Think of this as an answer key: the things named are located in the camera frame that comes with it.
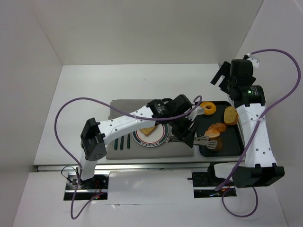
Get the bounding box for metal serving tongs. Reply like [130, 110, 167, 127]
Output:
[165, 136, 217, 149]

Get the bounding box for dark brown bread piece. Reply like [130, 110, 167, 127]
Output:
[210, 137, 223, 152]

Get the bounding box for cut bread slice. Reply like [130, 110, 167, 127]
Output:
[223, 106, 239, 126]
[139, 126, 157, 136]

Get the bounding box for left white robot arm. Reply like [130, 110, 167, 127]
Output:
[78, 95, 202, 188]

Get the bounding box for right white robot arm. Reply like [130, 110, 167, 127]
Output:
[209, 59, 285, 188]

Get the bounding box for sugared round bun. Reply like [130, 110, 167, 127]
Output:
[204, 129, 221, 139]

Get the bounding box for orange glazed donut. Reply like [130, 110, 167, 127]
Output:
[200, 102, 216, 115]

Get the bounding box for brown glazed bun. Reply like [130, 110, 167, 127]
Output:
[208, 122, 227, 133]

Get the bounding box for white plate green red rim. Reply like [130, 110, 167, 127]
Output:
[132, 124, 169, 148]

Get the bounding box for black baking tray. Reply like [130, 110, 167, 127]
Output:
[195, 101, 244, 157]

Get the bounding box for grey cloth placemat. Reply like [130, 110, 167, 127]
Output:
[105, 98, 195, 160]

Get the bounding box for aluminium rail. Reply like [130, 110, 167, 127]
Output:
[35, 162, 214, 173]

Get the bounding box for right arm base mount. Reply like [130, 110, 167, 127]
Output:
[187, 163, 237, 199]

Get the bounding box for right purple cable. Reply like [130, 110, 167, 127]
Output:
[214, 49, 301, 217]

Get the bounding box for purple cable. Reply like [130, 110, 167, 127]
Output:
[54, 95, 203, 220]
[214, 49, 301, 217]

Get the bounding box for gold knife green handle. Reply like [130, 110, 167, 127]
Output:
[127, 133, 131, 149]

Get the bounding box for gold fork green handle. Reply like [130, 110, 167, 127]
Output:
[120, 136, 125, 150]

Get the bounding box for gold spoon green handle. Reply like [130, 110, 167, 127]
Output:
[114, 139, 118, 150]

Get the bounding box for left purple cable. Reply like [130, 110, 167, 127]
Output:
[54, 95, 203, 220]

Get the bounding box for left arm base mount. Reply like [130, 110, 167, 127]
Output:
[61, 166, 109, 201]

